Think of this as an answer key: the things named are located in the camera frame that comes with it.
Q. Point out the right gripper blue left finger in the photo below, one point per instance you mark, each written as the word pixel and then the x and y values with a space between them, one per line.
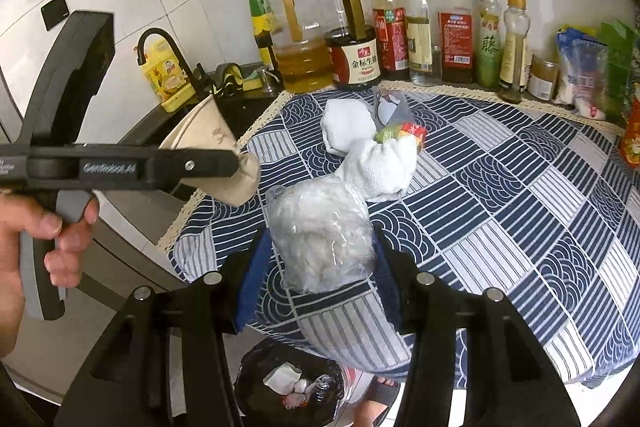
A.
pixel 257 270

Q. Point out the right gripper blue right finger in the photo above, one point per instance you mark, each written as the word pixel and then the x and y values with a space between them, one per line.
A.
pixel 393 274

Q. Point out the white tissue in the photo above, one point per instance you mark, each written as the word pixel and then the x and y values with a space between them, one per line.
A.
pixel 322 231

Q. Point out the beige paper cup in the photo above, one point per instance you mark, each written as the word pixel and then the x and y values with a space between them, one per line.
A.
pixel 204 128

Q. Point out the black lined trash bin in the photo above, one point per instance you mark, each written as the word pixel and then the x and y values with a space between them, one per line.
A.
pixel 279 385

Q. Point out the black kitchen faucet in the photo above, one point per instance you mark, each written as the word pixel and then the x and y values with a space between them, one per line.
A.
pixel 197 77

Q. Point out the person's left hand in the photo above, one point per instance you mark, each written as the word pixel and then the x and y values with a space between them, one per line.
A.
pixel 42 244

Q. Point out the grey slipper on foot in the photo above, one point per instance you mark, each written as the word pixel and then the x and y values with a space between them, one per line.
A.
pixel 378 381

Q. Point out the white crumpled towel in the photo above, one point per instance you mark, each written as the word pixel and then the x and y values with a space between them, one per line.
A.
pixel 378 171

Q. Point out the colourful snack wrapper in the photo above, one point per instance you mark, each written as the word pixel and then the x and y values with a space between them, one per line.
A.
pixel 398 131

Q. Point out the yellow dish soap pack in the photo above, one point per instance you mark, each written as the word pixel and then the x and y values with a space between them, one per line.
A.
pixel 168 79

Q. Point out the blue white patterned tablecloth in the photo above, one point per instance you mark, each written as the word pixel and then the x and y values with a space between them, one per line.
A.
pixel 536 205

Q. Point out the yellow green sponge cloth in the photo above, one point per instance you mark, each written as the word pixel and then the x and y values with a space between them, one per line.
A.
pixel 228 81

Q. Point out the large cooking oil jug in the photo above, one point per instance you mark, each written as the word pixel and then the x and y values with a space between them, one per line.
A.
pixel 298 39

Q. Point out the dark soy sauce jug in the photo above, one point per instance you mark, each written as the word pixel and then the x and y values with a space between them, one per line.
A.
pixel 354 51

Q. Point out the small amber oil bottle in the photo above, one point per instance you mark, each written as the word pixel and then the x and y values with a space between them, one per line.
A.
pixel 513 64

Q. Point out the yellow green tall bottle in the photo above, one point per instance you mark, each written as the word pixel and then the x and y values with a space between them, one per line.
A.
pixel 263 24

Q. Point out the small glass jar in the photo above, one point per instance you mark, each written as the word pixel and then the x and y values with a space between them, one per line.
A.
pixel 543 75

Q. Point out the red label sauce bottle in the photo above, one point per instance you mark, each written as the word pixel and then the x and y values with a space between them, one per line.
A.
pixel 390 28

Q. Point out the clear vinegar bottle yellow cap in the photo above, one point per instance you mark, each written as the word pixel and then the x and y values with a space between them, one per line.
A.
pixel 419 41

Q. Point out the green label oil bottle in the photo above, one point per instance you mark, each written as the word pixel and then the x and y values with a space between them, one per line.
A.
pixel 488 54

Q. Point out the red label liquor bottle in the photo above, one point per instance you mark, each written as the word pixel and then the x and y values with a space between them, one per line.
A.
pixel 456 34

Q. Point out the blue white plastic bag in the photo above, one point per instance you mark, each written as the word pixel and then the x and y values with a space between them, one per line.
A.
pixel 583 62

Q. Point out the green plastic bag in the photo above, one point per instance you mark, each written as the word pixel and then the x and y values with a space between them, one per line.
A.
pixel 620 40

